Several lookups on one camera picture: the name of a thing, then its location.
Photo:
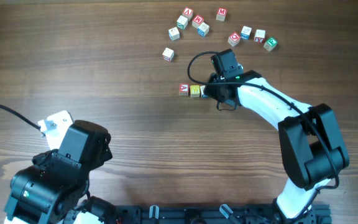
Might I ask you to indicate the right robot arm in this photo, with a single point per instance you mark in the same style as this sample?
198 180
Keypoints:
312 148

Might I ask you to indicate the red M block tilted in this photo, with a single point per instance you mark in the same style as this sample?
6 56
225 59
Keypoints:
197 21

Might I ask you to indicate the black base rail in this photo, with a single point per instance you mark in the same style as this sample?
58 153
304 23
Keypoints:
248 214

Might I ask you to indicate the red Y block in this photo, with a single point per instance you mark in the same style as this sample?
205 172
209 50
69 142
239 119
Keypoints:
259 35

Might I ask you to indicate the green-sided white block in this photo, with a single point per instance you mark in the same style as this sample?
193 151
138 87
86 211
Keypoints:
182 22

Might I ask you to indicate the red M block upright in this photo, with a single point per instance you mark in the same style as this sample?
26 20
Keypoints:
221 14

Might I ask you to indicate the red Q block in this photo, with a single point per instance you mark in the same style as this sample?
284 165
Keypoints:
234 39

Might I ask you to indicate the green F block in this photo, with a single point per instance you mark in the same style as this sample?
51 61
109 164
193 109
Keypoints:
270 44

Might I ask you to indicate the blue-sided picture block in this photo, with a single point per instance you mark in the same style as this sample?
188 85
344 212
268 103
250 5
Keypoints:
203 29

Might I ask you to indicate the blue X block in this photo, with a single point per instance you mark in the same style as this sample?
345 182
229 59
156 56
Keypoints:
202 94

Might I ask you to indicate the white Z block red side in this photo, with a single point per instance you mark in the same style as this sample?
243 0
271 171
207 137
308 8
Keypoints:
168 54

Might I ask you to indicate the yellow W block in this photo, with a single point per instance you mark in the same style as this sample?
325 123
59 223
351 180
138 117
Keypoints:
195 91

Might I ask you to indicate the red A block top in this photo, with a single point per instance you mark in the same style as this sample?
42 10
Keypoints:
188 13

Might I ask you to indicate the white number 2 block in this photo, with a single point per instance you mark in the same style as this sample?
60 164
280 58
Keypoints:
174 33

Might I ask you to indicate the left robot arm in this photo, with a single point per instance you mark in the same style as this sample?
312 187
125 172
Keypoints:
52 186

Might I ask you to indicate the red a block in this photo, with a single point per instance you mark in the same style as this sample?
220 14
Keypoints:
184 89
188 13

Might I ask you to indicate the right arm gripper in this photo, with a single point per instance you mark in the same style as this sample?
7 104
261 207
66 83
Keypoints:
209 91

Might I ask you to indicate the blue P block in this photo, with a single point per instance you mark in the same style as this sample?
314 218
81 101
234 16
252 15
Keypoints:
246 32

